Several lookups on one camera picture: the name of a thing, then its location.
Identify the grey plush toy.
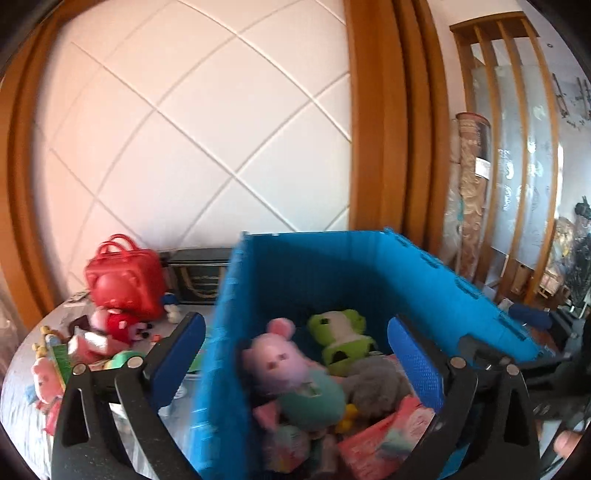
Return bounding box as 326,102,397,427
344,357,416,421

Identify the small blue white figure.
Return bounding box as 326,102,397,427
161,293,184,324

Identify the blue plastic crate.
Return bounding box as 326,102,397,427
190,227,544,480

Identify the dark red pouch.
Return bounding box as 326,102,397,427
69,315,95,337

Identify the brown patterned rolled carpet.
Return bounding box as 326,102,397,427
455,112,492,283

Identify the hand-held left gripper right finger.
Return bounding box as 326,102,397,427
387,315,542,480

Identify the wooden wall pillar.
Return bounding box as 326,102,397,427
344,0,451,264

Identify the green packet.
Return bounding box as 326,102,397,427
50,344,75,386

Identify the grey rolled carpet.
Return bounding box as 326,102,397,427
443,120,462,273

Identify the teal pink pad packet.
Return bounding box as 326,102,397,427
262,424,311,472

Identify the person's right hand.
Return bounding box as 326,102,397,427
553,434,579,460

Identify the wall branch decoration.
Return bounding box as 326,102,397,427
551,74,591,134

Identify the wooden frosted glass partition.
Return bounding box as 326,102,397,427
450,16,561,296

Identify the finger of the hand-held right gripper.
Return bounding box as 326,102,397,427
501,299,554,329
458,336,571,370

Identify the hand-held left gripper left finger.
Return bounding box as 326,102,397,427
50,312,207,480

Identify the pink pig plush teal dress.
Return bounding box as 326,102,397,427
240,318,348,432

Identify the pink white packet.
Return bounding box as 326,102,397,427
68,331,114,367

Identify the black box gold print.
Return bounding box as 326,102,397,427
161,248,232,305

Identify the small yellow toy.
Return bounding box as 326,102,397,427
335,404,359,433

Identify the pile of small toys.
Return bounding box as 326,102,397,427
9,291,222,480

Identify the lime green frog plush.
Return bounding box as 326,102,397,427
307,309,379,377

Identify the small pink plush toy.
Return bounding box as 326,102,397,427
30,355,65,416

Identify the red toy suitcase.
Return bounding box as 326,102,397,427
84,234,166,321

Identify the light green plush toy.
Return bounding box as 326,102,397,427
105,350,147,371

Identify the pig plush red dress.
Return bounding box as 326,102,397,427
90,307,153,352

